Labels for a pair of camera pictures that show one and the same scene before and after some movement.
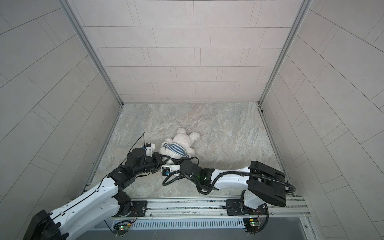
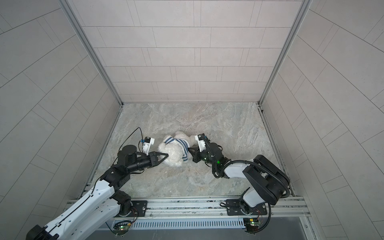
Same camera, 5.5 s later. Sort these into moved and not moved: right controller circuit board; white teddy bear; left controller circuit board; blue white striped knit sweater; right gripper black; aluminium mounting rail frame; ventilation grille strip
Moved: right gripper black; white teddy bear; blue white striped knit sweater
Not moved: left controller circuit board; ventilation grille strip; right controller circuit board; aluminium mounting rail frame
